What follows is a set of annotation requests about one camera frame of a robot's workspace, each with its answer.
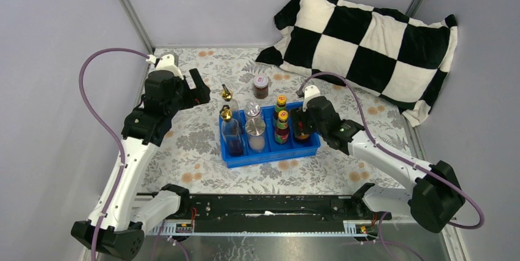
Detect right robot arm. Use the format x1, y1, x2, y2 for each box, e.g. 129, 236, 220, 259
289, 96, 466, 233

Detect glass oil bottle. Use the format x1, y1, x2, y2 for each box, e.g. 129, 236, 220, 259
220, 105, 244, 157
221, 84, 243, 134

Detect red lid chili jar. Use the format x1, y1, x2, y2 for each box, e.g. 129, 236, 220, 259
289, 107, 310, 144

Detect purple cable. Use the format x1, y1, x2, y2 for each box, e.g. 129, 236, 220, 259
78, 48, 163, 261
299, 71, 486, 261

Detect blue divided plastic bin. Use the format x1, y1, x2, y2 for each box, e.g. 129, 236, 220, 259
220, 105, 321, 168

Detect black white checkered pillow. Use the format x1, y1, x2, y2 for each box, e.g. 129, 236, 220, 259
256, 0, 457, 126

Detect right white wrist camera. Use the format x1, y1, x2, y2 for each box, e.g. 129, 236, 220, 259
296, 85, 321, 112

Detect metal lid shaker jar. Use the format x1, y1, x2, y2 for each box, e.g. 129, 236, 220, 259
243, 101, 262, 121

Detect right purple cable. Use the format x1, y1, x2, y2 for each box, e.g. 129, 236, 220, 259
299, 71, 486, 261

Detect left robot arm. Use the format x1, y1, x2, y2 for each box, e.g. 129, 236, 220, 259
71, 69, 210, 260

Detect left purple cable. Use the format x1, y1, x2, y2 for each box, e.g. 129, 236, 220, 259
78, 48, 163, 261

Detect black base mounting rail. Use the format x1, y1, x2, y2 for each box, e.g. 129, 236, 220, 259
165, 184, 392, 233

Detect tall glass spice canister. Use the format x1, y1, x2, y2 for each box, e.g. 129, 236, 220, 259
245, 118, 266, 153

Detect sauce bottle yellow cap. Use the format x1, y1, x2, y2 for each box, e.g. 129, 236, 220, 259
274, 110, 290, 145
273, 95, 287, 123

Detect floral fern tablecloth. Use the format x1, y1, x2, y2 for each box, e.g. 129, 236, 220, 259
139, 48, 399, 195

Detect white lid sauce jar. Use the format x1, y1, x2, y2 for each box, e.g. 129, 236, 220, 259
253, 74, 269, 99

